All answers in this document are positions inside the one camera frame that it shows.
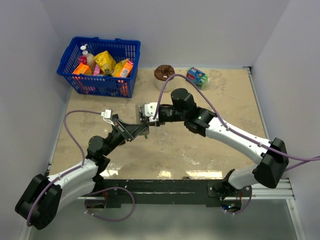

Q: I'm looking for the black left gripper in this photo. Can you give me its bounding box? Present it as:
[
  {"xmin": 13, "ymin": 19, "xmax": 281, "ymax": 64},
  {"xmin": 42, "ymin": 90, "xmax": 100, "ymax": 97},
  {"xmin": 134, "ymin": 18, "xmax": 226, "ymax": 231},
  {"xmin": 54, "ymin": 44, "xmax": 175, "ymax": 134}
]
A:
[{"xmin": 102, "ymin": 119, "xmax": 148, "ymax": 157}]

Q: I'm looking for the beige white remote control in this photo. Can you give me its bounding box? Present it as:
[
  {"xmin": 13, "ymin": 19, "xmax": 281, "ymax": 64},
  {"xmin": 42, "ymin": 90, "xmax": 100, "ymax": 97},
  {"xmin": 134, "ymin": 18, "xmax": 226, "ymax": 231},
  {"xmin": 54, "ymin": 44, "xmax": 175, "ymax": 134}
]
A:
[{"xmin": 135, "ymin": 103, "xmax": 150, "ymax": 136}]

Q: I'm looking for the black battery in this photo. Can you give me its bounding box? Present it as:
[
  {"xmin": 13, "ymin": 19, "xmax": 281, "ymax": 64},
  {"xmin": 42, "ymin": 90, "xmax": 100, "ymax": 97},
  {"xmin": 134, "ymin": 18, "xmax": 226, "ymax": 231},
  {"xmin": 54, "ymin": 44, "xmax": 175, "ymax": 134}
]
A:
[{"xmin": 181, "ymin": 176, "xmax": 192, "ymax": 180}]

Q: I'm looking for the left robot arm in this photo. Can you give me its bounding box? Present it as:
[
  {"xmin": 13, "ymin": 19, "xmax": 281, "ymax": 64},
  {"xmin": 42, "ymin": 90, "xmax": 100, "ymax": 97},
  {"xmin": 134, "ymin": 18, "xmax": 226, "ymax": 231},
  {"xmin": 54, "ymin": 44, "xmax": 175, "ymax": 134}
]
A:
[{"xmin": 14, "ymin": 114, "xmax": 149, "ymax": 230}]

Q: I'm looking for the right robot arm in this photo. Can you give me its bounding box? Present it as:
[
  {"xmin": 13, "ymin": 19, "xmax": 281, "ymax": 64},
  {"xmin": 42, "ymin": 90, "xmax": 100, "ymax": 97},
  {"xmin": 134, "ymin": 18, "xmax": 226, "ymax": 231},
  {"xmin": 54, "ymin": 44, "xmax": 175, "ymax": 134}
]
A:
[{"xmin": 140, "ymin": 88, "xmax": 289, "ymax": 197}]

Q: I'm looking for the white roll with brown top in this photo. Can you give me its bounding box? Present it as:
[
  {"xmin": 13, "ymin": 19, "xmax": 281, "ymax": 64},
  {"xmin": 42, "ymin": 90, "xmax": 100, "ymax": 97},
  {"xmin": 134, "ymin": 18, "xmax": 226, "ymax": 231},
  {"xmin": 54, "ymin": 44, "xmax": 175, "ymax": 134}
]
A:
[{"xmin": 154, "ymin": 64, "xmax": 175, "ymax": 91}]

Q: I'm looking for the blue plastic basket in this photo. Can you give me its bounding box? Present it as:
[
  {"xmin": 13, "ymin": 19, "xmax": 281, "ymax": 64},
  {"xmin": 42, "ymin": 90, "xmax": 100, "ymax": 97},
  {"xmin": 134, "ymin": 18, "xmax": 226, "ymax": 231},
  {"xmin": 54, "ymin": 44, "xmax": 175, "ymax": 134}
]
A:
[{"xmin": 56, "ymin": 36, "xmax": 141, "ymax": 98}]

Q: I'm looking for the green sponge pack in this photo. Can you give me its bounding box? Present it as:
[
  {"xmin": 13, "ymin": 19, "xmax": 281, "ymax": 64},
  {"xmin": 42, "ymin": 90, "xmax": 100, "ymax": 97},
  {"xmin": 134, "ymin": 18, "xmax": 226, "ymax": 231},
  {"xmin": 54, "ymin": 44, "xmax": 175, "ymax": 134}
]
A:
[{"xmin": 186, "ymin": 67, "xmax": 210, "ymax": 90}]

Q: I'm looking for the orange carton right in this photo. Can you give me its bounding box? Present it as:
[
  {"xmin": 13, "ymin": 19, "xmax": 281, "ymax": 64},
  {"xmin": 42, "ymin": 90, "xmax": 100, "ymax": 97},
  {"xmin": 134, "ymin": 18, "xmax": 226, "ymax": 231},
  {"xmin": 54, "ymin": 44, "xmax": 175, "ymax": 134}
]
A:
[{"xmin": 112, "ymin": 58, "xmax": 134, "ymax": 78}]

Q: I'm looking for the orange carton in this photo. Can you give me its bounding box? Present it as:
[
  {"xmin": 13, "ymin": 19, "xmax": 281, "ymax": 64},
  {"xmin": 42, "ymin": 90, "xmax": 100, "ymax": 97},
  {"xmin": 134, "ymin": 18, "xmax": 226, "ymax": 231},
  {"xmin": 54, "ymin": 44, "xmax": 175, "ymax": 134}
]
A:
[
  {"xmin": 112, "ymin": 58, "xmax": 134, "ymax": 78},
  {"xmin": 72, "ymin": 62, "xmax": 92, "ymax": 76}
]

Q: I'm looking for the pink carton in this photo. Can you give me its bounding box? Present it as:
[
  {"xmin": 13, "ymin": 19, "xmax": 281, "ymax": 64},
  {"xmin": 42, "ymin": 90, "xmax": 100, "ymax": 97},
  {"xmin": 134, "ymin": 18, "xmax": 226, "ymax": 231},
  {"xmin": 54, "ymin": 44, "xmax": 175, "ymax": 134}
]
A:
[{"xmin": 93, "ymin": 64, "xmax": 101, "ymax": 76}]

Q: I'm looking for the yellow snack bag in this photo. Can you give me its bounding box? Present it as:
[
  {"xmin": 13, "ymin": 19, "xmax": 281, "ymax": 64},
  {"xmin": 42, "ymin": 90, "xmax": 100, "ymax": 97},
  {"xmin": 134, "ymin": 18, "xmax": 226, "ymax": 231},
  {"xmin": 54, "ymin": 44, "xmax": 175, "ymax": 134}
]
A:
[{"xmin": 93, "ymin": 50, "xmax": 117, "ymax": 75}]

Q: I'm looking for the orange carton left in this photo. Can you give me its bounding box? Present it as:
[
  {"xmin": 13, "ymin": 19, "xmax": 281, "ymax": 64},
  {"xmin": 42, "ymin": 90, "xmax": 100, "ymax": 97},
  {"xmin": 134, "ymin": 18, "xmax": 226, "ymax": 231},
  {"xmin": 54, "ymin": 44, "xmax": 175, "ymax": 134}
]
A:
[{"xmin": 72, "ymin": 62, "xmax": 92, "ymax": 76}]

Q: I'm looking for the soap pump bottle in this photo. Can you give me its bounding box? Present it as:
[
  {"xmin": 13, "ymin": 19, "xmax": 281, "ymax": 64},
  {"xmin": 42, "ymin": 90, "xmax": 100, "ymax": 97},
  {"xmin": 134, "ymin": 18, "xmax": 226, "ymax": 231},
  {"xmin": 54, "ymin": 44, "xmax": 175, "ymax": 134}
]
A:
[{"xmin": 78, "ymin": 44, "xmax": 96, "ymax": 74}]

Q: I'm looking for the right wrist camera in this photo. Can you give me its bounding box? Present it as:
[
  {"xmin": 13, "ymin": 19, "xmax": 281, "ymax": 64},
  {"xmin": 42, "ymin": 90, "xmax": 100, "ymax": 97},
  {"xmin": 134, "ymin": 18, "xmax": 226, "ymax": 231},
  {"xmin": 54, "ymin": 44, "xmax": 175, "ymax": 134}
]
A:
[{"xmin": 142, "ymin": 102, "xmax": 159, "ymax": 123}]

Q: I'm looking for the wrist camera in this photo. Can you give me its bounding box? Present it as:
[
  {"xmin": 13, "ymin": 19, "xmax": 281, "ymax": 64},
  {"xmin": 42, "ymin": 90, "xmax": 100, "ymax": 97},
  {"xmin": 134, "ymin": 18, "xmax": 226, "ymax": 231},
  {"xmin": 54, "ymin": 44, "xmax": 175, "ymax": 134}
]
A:
[
  {"xmin": 101, "ymin": 109, "xmax": 118, "ymax": 126},
  {"xmin": 142, "ymin": 102, "xmax": 159, "ymax": 123}
]

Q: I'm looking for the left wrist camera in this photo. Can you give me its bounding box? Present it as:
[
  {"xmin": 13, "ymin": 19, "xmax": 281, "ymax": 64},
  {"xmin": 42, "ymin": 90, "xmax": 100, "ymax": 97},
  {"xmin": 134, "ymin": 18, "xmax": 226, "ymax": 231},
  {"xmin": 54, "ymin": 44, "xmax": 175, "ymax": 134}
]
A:
[{"xmin": 101, "ymin": 109, "xmax": 118, "ymax": 126}]

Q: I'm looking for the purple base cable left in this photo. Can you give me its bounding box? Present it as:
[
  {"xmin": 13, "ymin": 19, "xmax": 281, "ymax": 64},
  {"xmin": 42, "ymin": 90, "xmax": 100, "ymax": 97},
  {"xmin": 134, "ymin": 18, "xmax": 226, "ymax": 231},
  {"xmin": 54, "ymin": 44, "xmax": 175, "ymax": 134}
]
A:
[{"xmin": 84, "ymin": 186, "xmax": 137, "ymax": 223}]

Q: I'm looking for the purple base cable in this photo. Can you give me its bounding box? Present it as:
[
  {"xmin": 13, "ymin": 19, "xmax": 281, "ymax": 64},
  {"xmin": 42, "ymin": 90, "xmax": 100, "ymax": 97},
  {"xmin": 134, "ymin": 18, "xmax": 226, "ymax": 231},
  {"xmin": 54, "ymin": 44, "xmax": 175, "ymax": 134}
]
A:
[
  {"xmin": 223, "ymin": 187, "xmax": 253, "ymax": 216},
  {"xmin": 84, "ymin": 186, "xmax": 137, "ymax": 223}
]

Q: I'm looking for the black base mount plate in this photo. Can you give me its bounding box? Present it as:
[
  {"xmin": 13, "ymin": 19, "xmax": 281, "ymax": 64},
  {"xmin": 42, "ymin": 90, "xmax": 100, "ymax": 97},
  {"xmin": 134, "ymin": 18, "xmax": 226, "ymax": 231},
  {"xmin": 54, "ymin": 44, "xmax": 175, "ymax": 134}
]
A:
[{"xmin": 87, "ymin": 179, "xmax": 252, "ymax": 208}]

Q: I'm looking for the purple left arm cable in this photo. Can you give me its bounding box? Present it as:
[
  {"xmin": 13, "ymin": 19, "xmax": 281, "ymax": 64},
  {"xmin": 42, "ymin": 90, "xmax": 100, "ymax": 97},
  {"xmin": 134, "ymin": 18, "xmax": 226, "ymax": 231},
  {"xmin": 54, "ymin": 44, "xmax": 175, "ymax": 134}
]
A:
[{"xmin": 25, "ymin": 110, "xmax": 103, "ymax": 227}]

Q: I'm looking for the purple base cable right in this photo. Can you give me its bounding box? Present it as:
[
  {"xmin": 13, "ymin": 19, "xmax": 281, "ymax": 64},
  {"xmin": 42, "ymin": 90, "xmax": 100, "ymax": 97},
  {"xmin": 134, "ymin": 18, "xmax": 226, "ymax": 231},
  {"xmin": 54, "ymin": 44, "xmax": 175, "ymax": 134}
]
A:
[{"xmin": 223, "ymin": 187, "xmax": 253, "ymax": 216}]

